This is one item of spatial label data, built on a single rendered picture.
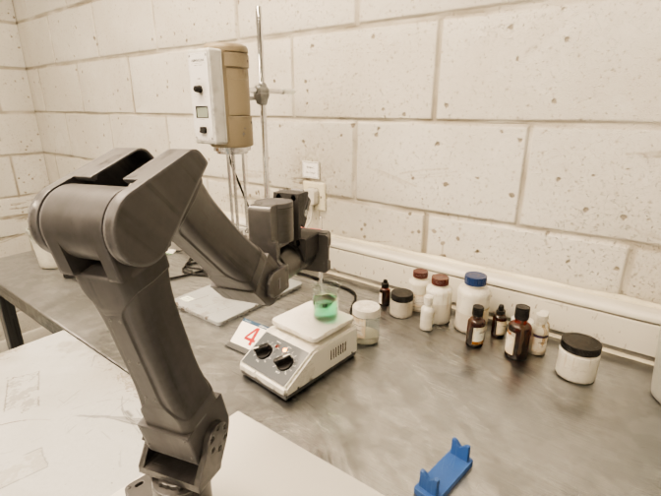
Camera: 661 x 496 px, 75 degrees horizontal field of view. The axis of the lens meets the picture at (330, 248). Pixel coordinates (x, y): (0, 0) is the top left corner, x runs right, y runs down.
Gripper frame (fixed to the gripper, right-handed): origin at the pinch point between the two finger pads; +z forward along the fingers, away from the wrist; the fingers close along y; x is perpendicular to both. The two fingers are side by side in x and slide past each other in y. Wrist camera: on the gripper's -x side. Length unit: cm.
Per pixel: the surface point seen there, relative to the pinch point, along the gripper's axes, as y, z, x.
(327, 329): -3.3, -4.3, 16.2
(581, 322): -49, 24, 18
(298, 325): 2.4, -4.9, 16.2
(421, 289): -15.4, 26.6, 17.7
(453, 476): -29.0, -22.0, 24.5
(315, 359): -3.0, -9.1, 20.0
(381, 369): -13.0, -0.1, 24.8
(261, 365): 6.4, -12.2, 21.7
